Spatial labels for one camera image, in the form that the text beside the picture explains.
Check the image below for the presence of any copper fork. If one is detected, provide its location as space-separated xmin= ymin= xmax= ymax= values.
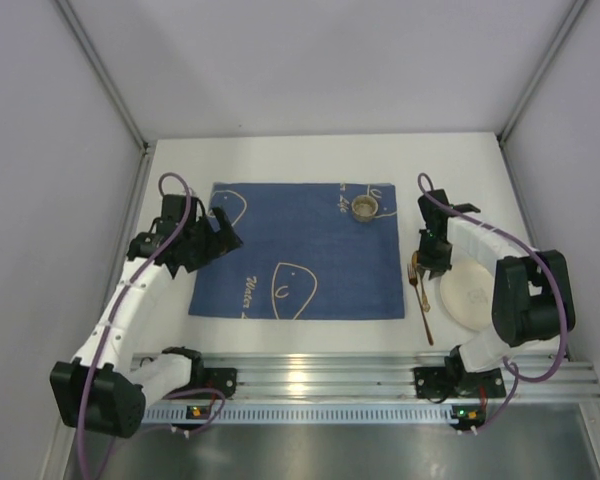
xmin=407 ymin=264 xmax=434 ymax=346

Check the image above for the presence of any blue cloth placemat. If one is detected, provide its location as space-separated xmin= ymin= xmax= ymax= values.
xmin=188 ymin=183 xmax=405 ymax=321

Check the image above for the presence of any small beige cup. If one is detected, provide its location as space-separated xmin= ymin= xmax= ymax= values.
xmin=351 ymin=195 xmax=379 ymax=223

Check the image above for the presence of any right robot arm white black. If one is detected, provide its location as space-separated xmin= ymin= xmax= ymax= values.
xmin=418 ymin=189 xmax=575 ymax=383

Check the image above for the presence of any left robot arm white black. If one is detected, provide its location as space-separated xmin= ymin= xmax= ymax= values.
xmin=50 ymin=194 xmax=242 ymax=438

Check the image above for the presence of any white paper plate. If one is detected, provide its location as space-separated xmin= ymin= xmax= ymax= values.
xmin=440 ymin=259 xmax=494 ymax=332

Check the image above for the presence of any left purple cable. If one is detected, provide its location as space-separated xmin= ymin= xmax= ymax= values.
xmin=77 ymin=172 xmax=226 ymax=480

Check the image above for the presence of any purple cable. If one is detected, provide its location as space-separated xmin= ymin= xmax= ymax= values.
xmin=77 ymin=172 xmax=226 ymax=480
xmin=417 ymin=172 xmax=571 ymax=434

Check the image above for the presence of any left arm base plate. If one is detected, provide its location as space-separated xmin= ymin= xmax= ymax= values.
xmin=163 ymin=367 xmax=237 ymax=400

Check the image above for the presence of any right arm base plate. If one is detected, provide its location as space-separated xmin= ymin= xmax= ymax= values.
xmin=413 ymin=366 xmax=507 ymax=403

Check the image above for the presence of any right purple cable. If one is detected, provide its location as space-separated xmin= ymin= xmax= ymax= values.
xmin=417 ymin=172 xmax=571 ymax=434

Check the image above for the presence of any aluminium frame rail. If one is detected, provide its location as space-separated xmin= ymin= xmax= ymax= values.
xmin=203 ymin=354 xmax=600 ymax=404

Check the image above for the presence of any slotted cable duct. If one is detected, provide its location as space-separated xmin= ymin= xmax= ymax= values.
xmin=139 ymin=404 xmax=489 ymax=425

